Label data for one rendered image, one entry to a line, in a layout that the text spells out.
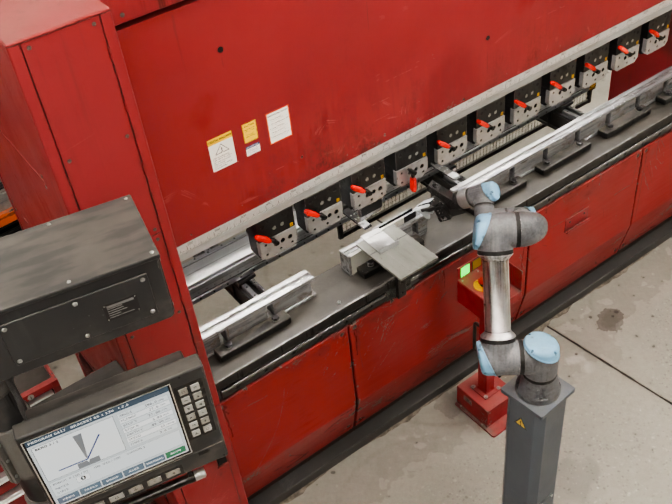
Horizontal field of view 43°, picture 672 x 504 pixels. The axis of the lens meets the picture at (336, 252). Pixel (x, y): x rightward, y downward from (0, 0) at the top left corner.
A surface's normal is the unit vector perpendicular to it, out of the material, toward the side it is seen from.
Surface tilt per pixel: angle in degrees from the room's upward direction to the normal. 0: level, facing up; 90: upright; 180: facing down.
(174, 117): 90
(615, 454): 0
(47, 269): 1
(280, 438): 91
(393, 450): 0
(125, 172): 90
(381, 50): 90
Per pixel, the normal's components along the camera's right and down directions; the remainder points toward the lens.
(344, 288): -0.09, -0.75
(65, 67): 0.59, 0.48
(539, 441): -0.07, 0.66
